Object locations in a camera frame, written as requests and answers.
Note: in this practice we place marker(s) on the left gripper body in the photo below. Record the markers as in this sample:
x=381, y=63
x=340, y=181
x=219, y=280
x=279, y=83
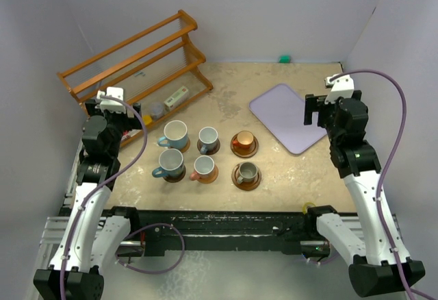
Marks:
x=119, y=121

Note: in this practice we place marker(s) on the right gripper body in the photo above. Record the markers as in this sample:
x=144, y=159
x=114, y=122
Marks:
x=316, y=103

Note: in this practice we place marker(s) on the large light blue mug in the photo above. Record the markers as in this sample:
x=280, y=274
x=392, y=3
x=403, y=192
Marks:
x=175, y=135

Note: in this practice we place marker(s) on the teal patterned mug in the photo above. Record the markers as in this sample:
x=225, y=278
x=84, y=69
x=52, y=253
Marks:
x=170, y=163

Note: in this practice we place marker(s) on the light wooden coaster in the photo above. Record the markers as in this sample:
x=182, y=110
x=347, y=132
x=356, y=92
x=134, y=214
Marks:
x=186, y=147
x=210, y=178

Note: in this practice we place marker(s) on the dark walnut coaster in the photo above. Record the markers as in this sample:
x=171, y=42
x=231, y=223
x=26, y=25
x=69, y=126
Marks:
x=202, y=148
x=175, y=179

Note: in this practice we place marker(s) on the orange cup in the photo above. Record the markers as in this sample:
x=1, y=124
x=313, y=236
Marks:
x=243, y=139

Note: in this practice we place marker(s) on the ringed brown coaster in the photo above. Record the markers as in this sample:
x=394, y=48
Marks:
x=245, y=153
x=246, y=186

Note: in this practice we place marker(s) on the pink mug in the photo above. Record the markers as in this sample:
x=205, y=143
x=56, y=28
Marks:
x=203, y=166

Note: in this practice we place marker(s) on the small grey green cup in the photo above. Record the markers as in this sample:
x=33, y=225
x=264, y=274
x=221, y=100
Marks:
x=247, y=172

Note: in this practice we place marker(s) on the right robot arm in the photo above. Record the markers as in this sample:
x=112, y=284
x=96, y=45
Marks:
x=378, y=263

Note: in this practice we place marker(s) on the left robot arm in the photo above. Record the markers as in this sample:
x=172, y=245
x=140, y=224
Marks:
x=76, y=271

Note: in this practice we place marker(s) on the yellow grey stamp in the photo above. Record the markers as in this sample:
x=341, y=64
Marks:
x=147, y=119

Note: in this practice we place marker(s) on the lavender tray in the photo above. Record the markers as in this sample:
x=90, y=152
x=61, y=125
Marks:
x=281, y=111

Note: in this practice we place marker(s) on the clear paperclip tub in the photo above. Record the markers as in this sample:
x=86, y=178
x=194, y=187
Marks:
x=157, y=110

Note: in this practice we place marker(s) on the loose staple strips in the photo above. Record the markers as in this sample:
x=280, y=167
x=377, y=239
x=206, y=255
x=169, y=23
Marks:
x=139, y=74

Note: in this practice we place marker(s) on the green staples box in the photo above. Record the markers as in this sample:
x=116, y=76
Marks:
x=177, y=98

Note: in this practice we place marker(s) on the orange wooden three-tier shelf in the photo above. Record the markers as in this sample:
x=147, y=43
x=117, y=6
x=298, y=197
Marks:
x=163, y=51

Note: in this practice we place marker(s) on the yellow tape roll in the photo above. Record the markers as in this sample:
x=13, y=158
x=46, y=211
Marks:
x=307, y=206

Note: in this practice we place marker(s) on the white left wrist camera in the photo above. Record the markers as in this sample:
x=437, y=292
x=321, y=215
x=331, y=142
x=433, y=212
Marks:
x=109, y=100

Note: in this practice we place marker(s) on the green object by wall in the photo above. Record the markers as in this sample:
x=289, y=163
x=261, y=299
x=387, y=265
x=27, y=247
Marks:
x=284, y=59

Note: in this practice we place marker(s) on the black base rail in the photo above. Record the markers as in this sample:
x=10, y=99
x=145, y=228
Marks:
x=160, y=231

